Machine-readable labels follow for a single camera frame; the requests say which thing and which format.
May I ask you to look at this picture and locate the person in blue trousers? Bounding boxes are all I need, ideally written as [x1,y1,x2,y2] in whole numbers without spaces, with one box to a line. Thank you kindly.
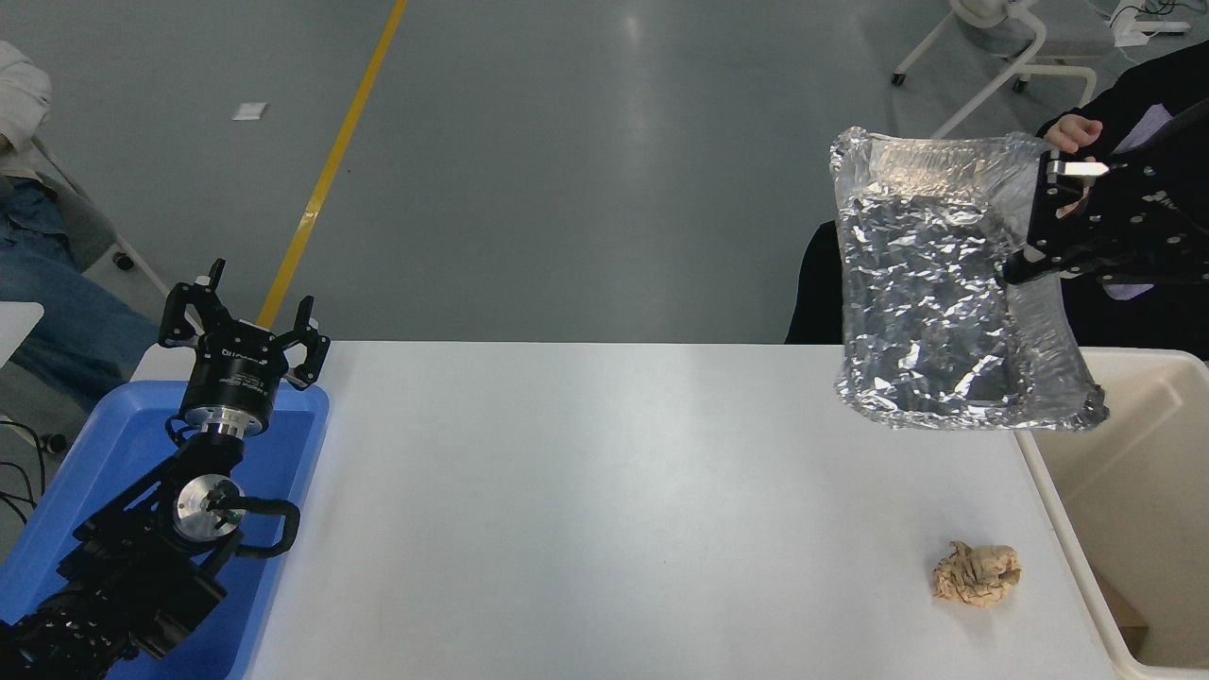
[0,42,162,413]

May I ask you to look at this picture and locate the small white side table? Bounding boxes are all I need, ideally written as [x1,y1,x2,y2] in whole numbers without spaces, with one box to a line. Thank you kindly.
[0,301,45,369]

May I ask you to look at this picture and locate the crumpled tan paper ball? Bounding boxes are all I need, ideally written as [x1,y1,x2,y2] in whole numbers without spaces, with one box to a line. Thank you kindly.
[933,540,1024,608]

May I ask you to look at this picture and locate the person's hand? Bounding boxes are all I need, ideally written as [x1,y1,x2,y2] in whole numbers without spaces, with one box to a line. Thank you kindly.
[1044,113,1104,155]

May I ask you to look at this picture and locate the black floor cables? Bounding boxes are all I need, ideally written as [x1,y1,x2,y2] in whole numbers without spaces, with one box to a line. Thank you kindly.
[0,420,48,526]

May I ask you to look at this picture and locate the silver foil tray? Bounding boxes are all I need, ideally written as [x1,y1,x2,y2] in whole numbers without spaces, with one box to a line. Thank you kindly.
[829,126,1111,433]

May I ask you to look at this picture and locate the person in dark clothing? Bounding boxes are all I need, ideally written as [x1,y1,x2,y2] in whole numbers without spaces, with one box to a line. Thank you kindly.
[784,38,1209,362]

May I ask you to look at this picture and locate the large pale plastic bin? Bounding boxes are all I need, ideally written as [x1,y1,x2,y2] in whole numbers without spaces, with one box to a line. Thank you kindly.
[1013,348,1209,680]

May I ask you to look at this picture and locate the grey office chair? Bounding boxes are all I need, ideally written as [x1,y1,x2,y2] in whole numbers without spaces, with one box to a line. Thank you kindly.
[26,135,173,296]

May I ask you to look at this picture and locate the white power strip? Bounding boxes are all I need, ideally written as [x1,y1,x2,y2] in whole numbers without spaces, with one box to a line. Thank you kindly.
[1112,19,1192,47]

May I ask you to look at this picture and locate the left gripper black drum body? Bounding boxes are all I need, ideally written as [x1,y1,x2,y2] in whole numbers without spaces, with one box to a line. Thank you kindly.
[179,321,290,426]

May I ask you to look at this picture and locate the blue plastic tray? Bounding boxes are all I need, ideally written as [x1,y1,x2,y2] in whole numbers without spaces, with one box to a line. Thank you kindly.
[0,381,330,680]

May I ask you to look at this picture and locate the white wheeled chair frame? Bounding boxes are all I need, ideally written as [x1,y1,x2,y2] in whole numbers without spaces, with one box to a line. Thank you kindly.
[891,0,1102,140]

